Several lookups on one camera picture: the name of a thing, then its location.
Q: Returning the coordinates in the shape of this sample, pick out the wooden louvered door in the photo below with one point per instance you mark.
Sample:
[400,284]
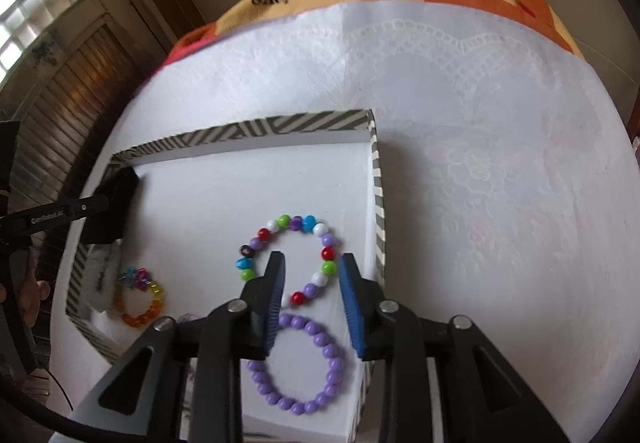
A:
[68,114]

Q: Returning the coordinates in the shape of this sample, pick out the black velvet hair clip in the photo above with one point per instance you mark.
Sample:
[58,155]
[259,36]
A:
[111,201]

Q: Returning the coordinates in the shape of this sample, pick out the striped white tray box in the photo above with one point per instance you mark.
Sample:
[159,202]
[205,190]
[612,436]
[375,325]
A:
[203,194]

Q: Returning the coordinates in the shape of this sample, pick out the white fluffy scrunchie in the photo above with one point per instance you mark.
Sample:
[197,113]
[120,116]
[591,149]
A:
[100,276]

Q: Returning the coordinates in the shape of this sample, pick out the white lace tablecloth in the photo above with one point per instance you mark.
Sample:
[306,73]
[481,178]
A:
[511,197]

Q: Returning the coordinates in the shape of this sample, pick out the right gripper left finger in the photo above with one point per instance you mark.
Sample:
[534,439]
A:
[263,296]

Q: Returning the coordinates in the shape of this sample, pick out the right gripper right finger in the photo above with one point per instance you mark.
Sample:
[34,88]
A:
[370,329]

